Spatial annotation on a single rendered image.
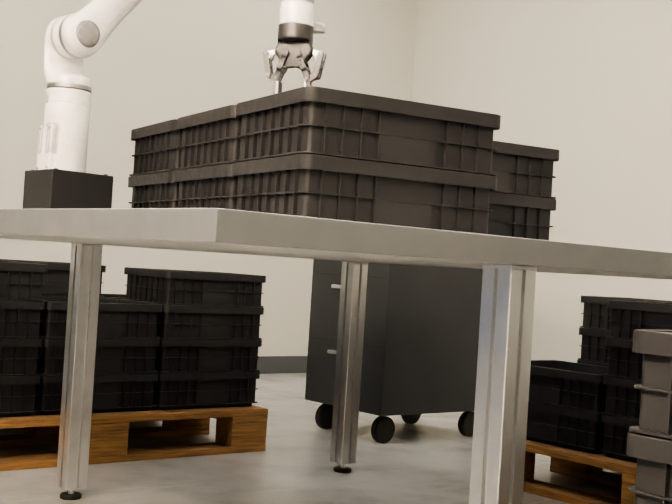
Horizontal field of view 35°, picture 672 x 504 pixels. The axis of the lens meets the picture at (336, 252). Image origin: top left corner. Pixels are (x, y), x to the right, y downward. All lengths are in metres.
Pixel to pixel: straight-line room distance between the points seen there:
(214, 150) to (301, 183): 0.38
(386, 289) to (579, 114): 2.40
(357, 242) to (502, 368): 0.40
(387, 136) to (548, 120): 4.34
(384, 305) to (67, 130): 1.90
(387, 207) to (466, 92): 4.80
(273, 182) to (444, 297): 2.30
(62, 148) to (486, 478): 1.11
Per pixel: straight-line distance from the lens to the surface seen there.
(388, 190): 1.82
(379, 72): 6.75
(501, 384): 1.66
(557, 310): 5.98
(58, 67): 2.32
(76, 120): 2.27
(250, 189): 1.91
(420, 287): 3.99
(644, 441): 1.18
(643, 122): 5.75
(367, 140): 1.80
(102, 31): 2.32
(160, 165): 2.36
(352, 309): 3.33
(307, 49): 2.29
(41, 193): 2.25
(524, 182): 2.38
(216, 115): 2.08
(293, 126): 1.78
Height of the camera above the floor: 0.64
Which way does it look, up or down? 1 degrees up
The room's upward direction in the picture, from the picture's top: 4 degrees clockwise
